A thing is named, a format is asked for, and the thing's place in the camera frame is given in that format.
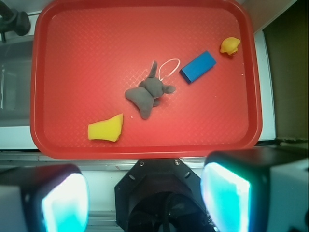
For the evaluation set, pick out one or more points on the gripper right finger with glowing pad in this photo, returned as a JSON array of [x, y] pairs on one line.
[[262, 189]]

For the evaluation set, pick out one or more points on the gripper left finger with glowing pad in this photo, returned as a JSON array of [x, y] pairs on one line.
[[44, 199]]

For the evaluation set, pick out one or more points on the blue rectangular block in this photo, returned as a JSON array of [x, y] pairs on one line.
[[197, 67]]

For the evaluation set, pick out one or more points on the yellow sponge piece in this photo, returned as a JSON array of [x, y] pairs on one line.
[[108, 130]]

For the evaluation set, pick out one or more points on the red plastic tray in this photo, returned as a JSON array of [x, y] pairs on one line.
[[87, 53]]

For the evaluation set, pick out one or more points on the grey plush elephant toy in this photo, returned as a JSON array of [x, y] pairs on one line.
[[147, 94]]

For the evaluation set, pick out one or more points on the yellow rubber duck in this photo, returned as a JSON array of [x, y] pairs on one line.
[[230, 46]]

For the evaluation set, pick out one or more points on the black clamp knob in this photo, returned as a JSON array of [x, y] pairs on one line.
[[13, 20]]

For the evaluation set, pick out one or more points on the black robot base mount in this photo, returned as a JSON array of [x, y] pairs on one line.
[[161, 195]]

